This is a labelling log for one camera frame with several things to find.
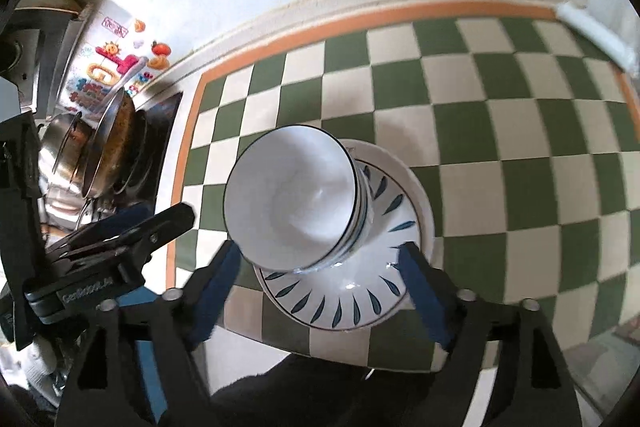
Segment steel frying pan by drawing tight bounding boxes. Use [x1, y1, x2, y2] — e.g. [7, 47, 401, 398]
[81, 88, 149, 199]

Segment green checkered table mat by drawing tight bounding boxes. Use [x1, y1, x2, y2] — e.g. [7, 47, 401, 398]
[166, 1, 639, 349]

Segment white folded cloth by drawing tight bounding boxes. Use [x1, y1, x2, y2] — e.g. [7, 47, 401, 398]
[553, 2, 639, 77]

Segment plain white bowl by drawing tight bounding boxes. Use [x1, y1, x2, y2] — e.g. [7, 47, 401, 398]
[295, 142, 374, 273]

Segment small white bowl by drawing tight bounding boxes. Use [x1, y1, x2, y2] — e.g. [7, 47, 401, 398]
[224, 124, 357, 272]

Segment colourful sticker poster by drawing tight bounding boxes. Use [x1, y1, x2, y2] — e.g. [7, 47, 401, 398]
[56, 0, 175, 121]

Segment steel pot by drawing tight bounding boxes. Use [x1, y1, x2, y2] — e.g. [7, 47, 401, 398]
[38, 112, 93, 194]

